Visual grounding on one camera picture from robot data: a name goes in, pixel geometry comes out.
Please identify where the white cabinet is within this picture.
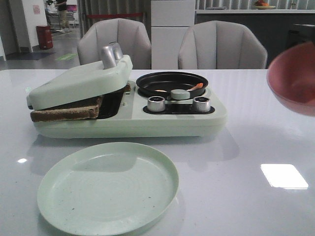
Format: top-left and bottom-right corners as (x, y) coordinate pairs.
(151, 0), (195, 69)

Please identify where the grey counter with white top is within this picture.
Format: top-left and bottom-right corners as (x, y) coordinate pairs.
(195, 9), (315, 69)

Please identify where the grey upholstered chair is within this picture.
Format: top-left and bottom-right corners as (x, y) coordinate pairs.
(77, 18), (152, 69)
(178, 21), (268, 69)

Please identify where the orange cooked shrimp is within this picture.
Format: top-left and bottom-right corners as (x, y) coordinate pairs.
(155, 83), (203, 92)

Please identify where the pink plastic bowl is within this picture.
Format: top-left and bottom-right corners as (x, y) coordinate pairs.
(267, 41), (315, 117)

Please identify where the person in background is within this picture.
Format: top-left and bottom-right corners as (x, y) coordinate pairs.
(55, 0), (71, 33)

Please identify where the mint green breakfast maker base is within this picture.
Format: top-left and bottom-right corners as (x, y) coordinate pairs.
(34, 81), (227, 139)

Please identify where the white bread slice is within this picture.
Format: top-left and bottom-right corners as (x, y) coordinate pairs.
(31, 95), (104, 122)
(123, 83), (131, 92)

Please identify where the left grey upholstered chair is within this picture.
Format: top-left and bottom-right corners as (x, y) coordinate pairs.
(77, 18), (152, 69)

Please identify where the fruit plate on counter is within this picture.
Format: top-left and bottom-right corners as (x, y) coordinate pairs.
(253, 0), (276, 10)

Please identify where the right grey upholstered chair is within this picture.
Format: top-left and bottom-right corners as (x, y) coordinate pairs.
(178, 21), (268, 69)

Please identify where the black round frying pan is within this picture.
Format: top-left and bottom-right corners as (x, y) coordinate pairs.
(136, 71), (208, 100)

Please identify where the right silver control knob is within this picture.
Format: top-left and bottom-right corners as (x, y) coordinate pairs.
(192, 96), (211, 113)

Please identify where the red trash bin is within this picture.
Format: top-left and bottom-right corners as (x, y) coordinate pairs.
(36, 25), (53, 50)

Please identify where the mint green sandwich maker lid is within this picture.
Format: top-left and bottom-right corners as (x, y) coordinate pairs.
(27, 55), (133, 111)

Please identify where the mint green round plate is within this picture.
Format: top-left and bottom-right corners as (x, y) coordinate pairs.
(37, 142), (179, 236)

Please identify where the silver control knob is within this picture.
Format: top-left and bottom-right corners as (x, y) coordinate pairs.
(147, 96), (165, 112)
(192, 96), (211, 113)

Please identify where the left silver control knob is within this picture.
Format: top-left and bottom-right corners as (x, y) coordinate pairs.
(147, 96), (165, 112)

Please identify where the dark appliance at right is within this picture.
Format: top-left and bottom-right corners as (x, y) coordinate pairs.
(285, 24), (315, 56)

